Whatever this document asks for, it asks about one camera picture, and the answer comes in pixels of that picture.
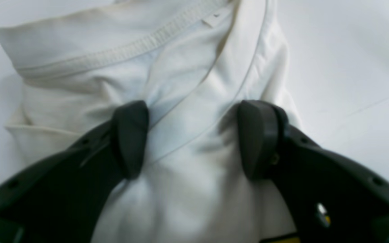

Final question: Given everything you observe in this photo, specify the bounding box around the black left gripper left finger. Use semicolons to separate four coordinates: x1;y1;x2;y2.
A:
0;101;149;243

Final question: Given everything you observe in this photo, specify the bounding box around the white printed T-shirt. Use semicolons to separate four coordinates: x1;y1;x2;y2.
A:
0;0;298;243

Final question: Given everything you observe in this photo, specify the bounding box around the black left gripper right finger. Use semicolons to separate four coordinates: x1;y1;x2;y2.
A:
237;100;389;243

